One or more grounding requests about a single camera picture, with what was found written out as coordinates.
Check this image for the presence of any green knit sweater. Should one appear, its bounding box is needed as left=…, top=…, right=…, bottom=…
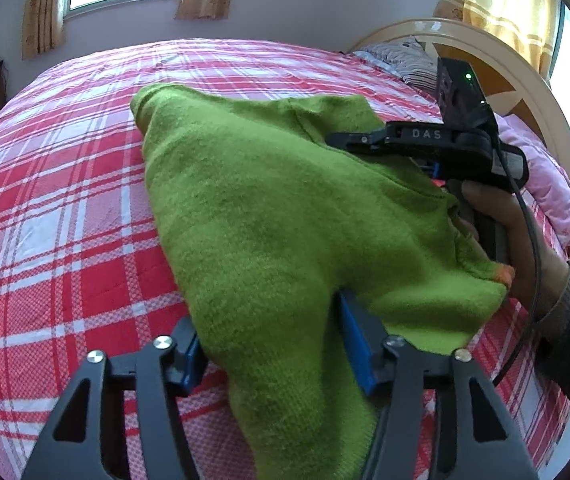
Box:
left=130, top=82, right=516, bottom=480

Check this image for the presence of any red plaid bed sheet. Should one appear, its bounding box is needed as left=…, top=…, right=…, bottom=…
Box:
left=0, top=37, right=570, bottom=480

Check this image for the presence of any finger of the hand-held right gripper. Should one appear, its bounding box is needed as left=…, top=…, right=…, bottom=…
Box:
left=325, top=124, right=392, bottom=157

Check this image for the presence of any person's right hand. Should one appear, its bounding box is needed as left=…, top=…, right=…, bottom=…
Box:
left=447, top=181, right=570, bottom=320

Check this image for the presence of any striped pillow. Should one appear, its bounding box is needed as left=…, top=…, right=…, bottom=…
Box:
left=355, top=37, right=440, bottom=93

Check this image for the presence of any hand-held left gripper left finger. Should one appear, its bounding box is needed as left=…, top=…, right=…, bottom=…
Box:
left=22, top=316, right=206, bottom=480

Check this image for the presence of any pink quilt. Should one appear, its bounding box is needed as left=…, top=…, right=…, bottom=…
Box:
left=492, top=112, right=570, bottom=246

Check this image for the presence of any black cable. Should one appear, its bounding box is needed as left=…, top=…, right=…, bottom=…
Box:
left=485, top=110, right=546, bottom=387

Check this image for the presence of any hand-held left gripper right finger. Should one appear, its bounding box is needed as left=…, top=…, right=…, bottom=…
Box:
left=336, top=290, right=540, bottom=480

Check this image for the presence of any cream wooden headboard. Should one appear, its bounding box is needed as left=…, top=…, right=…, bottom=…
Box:
left=347, top=17, right=570, bottom=201

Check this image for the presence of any yellow curtain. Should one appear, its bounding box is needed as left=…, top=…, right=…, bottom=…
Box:
left=434, top=0, right=563, bottom=78

